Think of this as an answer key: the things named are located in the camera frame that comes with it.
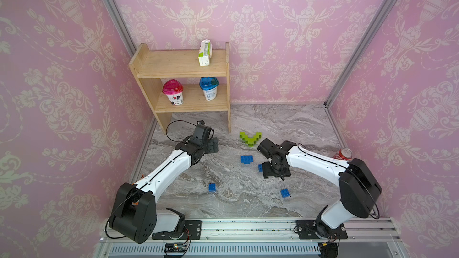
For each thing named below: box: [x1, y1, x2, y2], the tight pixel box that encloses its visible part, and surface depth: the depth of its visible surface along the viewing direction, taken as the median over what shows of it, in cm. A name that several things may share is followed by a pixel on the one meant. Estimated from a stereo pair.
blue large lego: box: [240, 155, 255, 165], surface depth 94 cm
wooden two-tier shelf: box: [128, 41, 232, 135], surface depth 83 cm
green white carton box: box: [197, 38, 213, 67], surface depth 77 cm
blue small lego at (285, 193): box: [280, 188, 291, 199], surface depth 85 cm
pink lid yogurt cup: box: [161, 78, 184, 106], surface depth 87 cm
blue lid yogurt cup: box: [199, 76, 220, 101], surface depth 89 cm
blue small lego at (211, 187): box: [208, 183, 216, 192], surface depth 86 cm
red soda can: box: [333, 147, 353, 161], surface depth 87 cm
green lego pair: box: [239, 131, 249, 144], surface depth 104 cm
